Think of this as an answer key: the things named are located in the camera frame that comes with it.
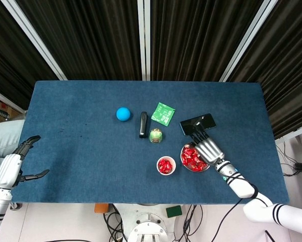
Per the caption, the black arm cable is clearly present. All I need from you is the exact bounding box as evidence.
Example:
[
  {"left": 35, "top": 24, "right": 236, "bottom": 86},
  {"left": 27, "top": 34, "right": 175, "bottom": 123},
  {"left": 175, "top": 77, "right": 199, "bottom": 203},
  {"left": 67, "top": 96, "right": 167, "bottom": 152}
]
[{"left": 213, "top": 173, "right": 270, "bottom": 242}]

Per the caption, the white paper cup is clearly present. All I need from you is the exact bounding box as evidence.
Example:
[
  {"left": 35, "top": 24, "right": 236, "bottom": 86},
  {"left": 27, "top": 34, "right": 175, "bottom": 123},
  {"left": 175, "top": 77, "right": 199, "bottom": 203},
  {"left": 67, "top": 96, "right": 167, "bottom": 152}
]
[{"left": 156, "top": 156, "right": 177, "bottom": 176}]

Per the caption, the metal bowl with red candies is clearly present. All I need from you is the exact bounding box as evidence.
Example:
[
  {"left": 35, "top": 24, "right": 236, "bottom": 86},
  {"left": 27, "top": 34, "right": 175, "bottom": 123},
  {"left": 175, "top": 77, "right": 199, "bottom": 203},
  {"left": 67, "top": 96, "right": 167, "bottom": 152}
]
[{"left": 180, "top": 142, "right": 211, "bottom": 172}]

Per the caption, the green sachet packet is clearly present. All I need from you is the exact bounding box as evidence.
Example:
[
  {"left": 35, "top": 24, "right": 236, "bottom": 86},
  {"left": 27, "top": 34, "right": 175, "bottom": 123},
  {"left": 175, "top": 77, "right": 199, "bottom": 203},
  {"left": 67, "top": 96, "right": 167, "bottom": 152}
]
[{"left": 150, "top": 101, "right": 176, "bottom": 126}]

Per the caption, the black pleated curtain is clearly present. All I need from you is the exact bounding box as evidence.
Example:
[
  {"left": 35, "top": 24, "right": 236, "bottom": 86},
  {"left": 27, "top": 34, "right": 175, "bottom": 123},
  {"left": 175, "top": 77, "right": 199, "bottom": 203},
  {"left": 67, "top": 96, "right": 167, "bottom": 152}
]
[
  {"left": 150, "top": 0, "right": 269, "bottom": 82},
  {"left": 228, "top": 0, "right": 302, "bottom": 139},
  {"left": 0, "top": 0, "right": 63, "bottom": 109},
  {"left": 16, "top": 0, "right": 143, "bottom": 81}
]

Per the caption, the green nesting doll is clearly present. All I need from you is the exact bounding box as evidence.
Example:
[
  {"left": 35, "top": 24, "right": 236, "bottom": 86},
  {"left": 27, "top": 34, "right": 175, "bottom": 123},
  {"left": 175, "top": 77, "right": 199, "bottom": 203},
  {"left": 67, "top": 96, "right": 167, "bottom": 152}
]
[{"left": 149, "top": 128, "right": 164, "bottom": 145}]

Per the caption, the dark green box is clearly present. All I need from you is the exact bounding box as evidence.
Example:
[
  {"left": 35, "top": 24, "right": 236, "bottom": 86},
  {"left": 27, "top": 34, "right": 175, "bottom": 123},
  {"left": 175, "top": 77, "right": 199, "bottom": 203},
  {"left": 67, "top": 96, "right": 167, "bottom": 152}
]
[{"left": 165, "top": 205, "right": 183, "bottom": 218}]

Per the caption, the white frame post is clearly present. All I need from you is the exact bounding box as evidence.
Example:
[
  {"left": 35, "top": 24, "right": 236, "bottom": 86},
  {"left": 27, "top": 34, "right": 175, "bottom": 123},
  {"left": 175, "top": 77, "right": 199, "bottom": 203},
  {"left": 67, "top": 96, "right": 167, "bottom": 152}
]
[
  {"left": 137, "top": 0, "right": 151, "bottom": 81},
  {"left": 219, "top": 0, "right": 279, "bottom": 83},
  {"left": 1, "top": 0, "right": 68, "bottom": 81}
]

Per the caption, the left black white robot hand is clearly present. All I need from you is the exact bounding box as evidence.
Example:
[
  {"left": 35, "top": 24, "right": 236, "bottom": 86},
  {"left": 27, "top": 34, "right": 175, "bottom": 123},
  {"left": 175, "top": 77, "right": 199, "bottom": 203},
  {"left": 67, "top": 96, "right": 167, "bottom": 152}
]
[{"left": 0, "top": 135, "right": 50, "bottom": 189}]

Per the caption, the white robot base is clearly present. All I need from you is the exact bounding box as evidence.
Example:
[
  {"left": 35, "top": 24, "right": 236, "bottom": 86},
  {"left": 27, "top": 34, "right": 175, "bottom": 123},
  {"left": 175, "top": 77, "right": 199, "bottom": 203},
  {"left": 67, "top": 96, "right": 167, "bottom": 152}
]
[{"left": 112, "top": 203, "right": 189, "bottom": 242}]

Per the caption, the blue table cloth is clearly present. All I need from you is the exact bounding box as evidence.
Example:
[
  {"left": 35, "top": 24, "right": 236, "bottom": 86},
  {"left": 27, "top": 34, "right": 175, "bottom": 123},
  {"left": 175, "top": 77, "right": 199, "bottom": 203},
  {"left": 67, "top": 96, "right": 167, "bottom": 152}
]
[{"left": 2, "top": 80, "right": 290, "bottom": 204}]

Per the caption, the black smartphone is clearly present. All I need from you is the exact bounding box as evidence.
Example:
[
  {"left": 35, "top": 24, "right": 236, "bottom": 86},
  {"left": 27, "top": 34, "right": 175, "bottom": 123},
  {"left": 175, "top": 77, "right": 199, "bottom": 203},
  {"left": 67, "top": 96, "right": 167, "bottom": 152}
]
[{"left": 179, "top": 113, "right": 217, "bottom": 136}]

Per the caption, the orange box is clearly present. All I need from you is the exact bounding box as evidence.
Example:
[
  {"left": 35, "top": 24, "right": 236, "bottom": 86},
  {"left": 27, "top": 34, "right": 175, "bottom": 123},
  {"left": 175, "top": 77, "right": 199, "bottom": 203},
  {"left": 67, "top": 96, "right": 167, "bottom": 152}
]
[{"left": 94, "top": 203, "right": 110, "bottom": 214}]

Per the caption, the white frame rail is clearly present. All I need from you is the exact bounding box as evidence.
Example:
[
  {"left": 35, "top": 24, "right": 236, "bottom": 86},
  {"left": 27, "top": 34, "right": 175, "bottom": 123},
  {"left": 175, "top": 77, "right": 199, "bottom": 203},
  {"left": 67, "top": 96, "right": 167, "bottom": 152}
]
[{"left": 0, "top": 85, "right": 28, "bottom": 113}]

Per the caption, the black cable bundle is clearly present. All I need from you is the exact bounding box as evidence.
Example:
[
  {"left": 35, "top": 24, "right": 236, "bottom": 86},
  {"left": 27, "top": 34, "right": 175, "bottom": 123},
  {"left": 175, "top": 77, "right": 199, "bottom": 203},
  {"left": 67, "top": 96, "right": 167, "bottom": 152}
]
[
  {"left": 102, "top": 204, "right": 130, "bottom": 242},
  {"left": 173, "top": 204, "right": 204, "bottom": 242}
]

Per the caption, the blue ball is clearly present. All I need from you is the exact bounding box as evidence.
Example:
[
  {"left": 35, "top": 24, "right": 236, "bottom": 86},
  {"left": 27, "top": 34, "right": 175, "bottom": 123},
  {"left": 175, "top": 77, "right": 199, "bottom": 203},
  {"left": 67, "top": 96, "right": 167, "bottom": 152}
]
[{"left": 115, "top": 107, "right": 132, "bottom": 122}]

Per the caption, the heap of red candies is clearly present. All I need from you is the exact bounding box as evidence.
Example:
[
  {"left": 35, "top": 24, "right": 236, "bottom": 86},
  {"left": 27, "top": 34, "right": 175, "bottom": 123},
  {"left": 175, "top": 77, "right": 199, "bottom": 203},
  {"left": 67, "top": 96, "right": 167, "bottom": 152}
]
[{"left": 181, "top": 147, "right": 209, "bottom": 171}]

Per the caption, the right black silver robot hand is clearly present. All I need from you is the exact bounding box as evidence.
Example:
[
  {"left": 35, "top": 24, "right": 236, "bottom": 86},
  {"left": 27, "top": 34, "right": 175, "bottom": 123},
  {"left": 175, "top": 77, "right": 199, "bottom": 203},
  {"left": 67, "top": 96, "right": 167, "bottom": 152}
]
[{"left": 190, "top": 125, "right": 224, "bottom": 164}]

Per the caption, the black stapler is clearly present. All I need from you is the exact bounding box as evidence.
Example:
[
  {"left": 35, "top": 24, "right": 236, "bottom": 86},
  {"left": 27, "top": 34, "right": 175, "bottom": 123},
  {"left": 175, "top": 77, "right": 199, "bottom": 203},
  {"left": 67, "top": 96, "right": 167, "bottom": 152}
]
[{"left": 139, "top": 111, "right": 149, "bottom": 139}]

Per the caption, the grey jeans leg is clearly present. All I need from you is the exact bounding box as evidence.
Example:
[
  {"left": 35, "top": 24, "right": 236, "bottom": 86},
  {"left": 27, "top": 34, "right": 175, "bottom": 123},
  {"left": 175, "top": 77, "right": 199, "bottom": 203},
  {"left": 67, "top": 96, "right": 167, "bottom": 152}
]
[{"left": 0, "top": 119, "right": 25, "bottom": 195}]

